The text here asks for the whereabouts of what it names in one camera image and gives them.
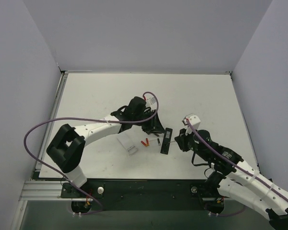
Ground black remote control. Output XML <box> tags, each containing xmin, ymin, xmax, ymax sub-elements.
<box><xmin>160</xmin><ymin>127</ymin><xmax>173</xmax><ymax>155</ymax></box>

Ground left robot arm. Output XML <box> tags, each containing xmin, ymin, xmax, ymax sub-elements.
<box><xmin>46</xmin><ymin>96</ymin><xmax>165</xmax><ymax>197</ymax></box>

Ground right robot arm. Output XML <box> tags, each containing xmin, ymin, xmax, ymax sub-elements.
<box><xmin>174</xmin><ymin>129</ymin><xmax>288</xmax><ymax>230</ymax></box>

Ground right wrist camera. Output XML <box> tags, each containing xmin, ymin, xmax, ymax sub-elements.
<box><xmin>182</xmin><ymin>113</ymin><xmax>201</xmax><ymax>135</ymax></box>

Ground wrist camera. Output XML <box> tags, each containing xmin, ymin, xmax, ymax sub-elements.
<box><xmin>182</xmin><ymin>113</ymin><xmax>201</xmax><ymax>135</ymax></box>
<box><xmin>146</xmin><ymin>97</ymin><xmax>156</xmax><ymax>107</ymax></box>

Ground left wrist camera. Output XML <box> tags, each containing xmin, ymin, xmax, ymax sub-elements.
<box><xmin>146</xmin><ymin>97</ymin><xmax>156</xmax><ymax>107</ymax></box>

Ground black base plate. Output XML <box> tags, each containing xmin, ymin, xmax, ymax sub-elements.
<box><xmin>60</xmin><ymin>179</ymin><xmax>225</xmax><ymax>213</ymax></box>

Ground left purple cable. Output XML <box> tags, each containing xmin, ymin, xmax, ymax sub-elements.
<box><xmin>24</xmin><ymin>91</ymin><xmax>160</xmax><ymax>187</ymax></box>

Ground aluminium frame rail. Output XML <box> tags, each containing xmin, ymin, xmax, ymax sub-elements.
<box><xmin>20</xmin><ymin>71</ymin><xmax>86</xmax><ymax>202</ymax></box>

